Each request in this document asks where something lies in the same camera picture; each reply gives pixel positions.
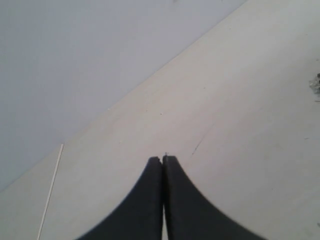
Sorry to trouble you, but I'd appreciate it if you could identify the pile of grains and pellets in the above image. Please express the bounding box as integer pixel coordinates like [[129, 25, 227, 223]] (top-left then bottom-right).
[[309, 73, 320, 96]]

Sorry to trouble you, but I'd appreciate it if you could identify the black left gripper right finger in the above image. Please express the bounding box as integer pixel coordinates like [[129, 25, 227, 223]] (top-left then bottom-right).
[[162, 155, 263, 240]]

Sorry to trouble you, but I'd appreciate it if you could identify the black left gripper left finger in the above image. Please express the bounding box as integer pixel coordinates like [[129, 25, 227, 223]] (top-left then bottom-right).
[[79, 156, 163, 240]]

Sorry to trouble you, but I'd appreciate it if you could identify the thin white rod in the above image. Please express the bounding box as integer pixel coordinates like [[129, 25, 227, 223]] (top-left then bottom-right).
[[36, 143, 65, 240]]

